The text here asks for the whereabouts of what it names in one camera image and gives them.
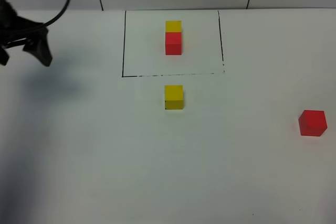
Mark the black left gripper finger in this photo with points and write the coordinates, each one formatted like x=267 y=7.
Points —
x=42 y=51
x=4 y=57

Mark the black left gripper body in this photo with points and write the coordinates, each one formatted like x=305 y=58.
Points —
x=19 y=31

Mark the yellow template cube block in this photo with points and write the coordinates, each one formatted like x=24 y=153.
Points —
x=173 y=26

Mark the red template cube block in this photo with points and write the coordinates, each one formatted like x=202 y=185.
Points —
x=173 y=43

